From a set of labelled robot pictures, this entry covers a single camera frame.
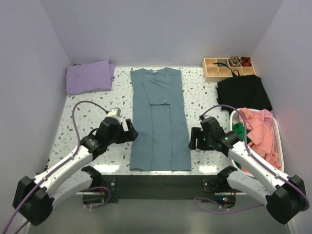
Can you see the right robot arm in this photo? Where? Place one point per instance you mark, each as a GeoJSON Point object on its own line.
{"type": "Point", "coordinates": [283, 196]}

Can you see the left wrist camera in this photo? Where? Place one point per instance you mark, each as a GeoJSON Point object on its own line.
{"type": "Point", "coordinates": [115, 113]}

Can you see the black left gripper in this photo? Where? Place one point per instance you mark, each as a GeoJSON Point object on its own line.
{"type": "Point", "coordinates": [130, 136]}

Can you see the patterned fabric scrunchie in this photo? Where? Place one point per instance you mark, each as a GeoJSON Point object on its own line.
{"type": "Point", "coordinates": [234, 61]}

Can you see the black folded garment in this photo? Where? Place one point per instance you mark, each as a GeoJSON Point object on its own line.
{"type": "Point", "coordinates": [243, 91]}

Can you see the pink t-shirt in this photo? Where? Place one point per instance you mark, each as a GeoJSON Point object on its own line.
{"type": "Point", "coordinates": [263, 131]}

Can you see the blue t-shirt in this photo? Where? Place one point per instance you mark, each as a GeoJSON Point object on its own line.
{"type": "Point", "coordinates": [159, 119]}

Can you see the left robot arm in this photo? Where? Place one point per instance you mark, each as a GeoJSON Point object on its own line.
{"type": "Point", "coordinates": [36, 197]}

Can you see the white perforated laundry basket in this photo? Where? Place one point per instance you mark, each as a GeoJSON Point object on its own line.
{"type": "Point", "coordinates": [278, 146]}

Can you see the folded purple t-shirt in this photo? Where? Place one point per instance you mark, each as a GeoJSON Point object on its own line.
{"type": "Point", "coordinates": [93, 77]}

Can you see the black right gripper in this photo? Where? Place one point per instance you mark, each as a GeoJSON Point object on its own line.
{"type": "Point", "coordinates": [196, 133]}

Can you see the orange black scrunchie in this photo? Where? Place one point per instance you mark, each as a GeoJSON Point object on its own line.
{"type": "Point", "coordinates": [246, 62]}

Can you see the wooden compartment tray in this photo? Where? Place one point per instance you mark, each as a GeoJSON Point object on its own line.
{"type": "Point", "coordinates": [218, 69]}

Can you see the green garment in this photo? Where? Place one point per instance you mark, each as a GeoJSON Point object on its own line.
{"type": "Point", "coordinates": [239, 129]}

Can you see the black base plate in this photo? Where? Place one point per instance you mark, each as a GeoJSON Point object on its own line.
{"type": "Point", "coordinates": [161, 187]}

